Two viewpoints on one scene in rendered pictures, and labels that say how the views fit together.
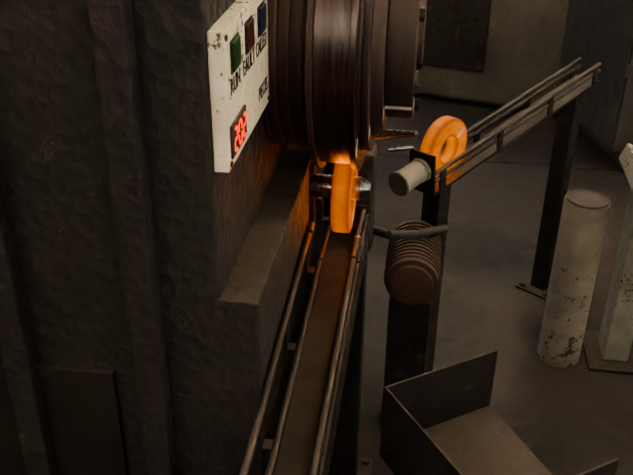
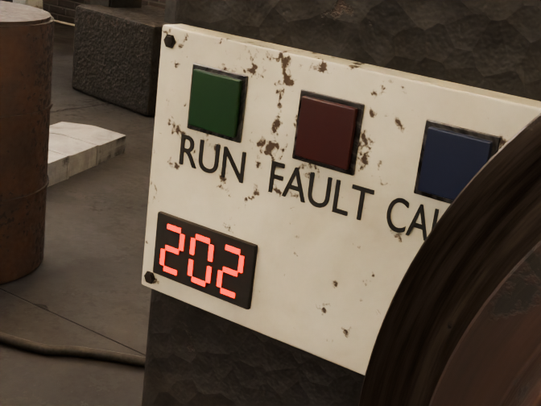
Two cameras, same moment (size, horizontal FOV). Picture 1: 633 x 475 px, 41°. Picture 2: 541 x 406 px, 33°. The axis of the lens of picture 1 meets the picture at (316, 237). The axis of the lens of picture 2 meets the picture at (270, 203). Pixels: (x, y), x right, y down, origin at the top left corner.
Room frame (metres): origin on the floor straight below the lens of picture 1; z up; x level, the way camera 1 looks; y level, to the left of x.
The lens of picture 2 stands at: (1.27, -0.40, 1.32)
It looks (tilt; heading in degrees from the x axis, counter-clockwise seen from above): 18 degrees down; 114
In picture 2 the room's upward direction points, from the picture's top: 7 degrees clockwise
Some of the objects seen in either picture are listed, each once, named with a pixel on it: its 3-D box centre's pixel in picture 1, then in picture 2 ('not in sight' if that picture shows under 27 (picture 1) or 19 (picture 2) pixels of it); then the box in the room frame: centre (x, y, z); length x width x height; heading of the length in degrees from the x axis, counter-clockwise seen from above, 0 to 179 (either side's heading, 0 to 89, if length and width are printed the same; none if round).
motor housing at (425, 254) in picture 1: (408, 329); not in sight; (1.72, -0.23, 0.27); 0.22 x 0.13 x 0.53; 172
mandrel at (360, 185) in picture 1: (325, 186); not in sight; (1.41, -0.02, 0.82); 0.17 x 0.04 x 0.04; 82
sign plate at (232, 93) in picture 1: (243, 71); (324, 210); (1.09, 0.10, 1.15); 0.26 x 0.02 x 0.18; 172
